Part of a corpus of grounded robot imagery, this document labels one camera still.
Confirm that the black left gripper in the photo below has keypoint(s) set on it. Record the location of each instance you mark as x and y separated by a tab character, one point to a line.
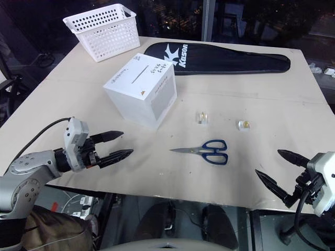
90	154

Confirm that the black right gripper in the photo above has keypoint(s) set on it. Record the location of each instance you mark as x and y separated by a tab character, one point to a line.
310	187

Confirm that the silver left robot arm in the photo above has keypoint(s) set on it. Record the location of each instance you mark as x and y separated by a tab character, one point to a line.
26	170

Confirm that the white cardboard box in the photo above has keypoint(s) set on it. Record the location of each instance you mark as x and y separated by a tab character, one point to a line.
136	78

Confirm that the black table leg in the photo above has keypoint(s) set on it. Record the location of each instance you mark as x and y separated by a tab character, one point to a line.
106	211

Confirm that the white power strip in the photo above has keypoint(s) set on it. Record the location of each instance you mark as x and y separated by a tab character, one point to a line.
85	206

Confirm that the dark rounded shape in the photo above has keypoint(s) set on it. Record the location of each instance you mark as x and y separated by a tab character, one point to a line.
220	225
154	222

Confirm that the brown bag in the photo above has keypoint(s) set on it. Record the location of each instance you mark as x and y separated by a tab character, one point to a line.
57	230

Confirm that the white perforated plastic basket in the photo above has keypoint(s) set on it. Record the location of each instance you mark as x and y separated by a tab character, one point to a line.
110	39

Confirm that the small white block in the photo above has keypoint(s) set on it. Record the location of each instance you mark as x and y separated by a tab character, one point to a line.
330	72

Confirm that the grey robot torso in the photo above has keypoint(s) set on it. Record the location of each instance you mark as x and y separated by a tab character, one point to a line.
170	245

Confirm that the black office chair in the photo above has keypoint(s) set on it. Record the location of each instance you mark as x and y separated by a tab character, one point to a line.
13	86

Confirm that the black Kason racket bag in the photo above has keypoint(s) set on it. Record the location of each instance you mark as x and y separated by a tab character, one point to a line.
222	61

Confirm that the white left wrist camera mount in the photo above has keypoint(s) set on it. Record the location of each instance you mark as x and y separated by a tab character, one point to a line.
74	130

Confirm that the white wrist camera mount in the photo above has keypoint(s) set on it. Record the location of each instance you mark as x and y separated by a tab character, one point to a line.
324	167
74	130

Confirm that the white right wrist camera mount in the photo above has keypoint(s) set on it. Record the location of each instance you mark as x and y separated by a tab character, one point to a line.
324	167

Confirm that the grey window post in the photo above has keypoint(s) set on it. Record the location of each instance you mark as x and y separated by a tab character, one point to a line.
209	21

